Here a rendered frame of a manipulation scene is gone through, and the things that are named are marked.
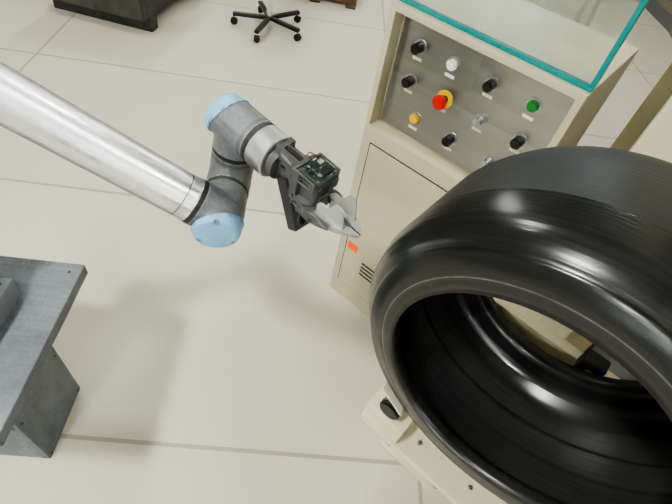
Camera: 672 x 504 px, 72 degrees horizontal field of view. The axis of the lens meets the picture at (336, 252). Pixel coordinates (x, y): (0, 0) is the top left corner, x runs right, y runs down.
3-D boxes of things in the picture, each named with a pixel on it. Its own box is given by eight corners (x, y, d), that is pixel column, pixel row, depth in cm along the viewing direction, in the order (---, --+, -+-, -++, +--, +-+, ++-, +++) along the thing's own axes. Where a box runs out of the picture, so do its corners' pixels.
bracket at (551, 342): (454, 296, 113) (469, 271, 106) (608, 407, 99) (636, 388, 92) (447, 303, 111) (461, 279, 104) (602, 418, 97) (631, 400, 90)
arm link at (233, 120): (234, 123, 98) (241, 82, 90) (274, 158, 94) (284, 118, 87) (198, 136, 92) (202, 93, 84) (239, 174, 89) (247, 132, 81)
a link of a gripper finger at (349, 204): (367, 219, 78) (328, 186, 81) (357, 240, 83) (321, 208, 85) (378, 211, 80) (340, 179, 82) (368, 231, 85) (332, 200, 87)
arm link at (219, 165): (200, 206, 97) (205, 162, 88) (210, 171, 104) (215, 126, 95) (245, 215, 99) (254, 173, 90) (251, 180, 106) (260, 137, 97)
